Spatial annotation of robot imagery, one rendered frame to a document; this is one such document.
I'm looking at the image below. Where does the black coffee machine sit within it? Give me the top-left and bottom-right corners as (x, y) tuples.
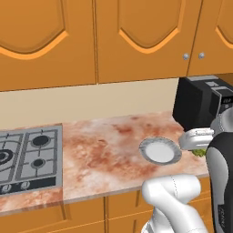
(171, 75), (233, 133)

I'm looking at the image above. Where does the grey rimmed white plate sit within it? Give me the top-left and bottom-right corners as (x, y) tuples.
(138, 137), (183, 167)

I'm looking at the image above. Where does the green broccoli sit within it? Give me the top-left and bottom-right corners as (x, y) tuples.
(192, 147), (208, 157)

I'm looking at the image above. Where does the orange lower cupboard door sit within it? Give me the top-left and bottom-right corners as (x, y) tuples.
(28, 220), (106, 233)
(106, 211), (153, 233)

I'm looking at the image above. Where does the wide orange upper cupboard door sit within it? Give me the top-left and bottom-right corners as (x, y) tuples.
(0, 0), (97, 93)

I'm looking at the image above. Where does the grey gas hob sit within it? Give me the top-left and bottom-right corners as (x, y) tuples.
(0, 123), (64, 197)

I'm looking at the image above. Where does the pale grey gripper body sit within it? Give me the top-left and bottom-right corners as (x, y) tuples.
(177, 127), (215, 151)

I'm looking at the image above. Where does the wide orange drawer front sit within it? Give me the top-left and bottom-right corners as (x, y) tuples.
(0, 197), (106, 233)

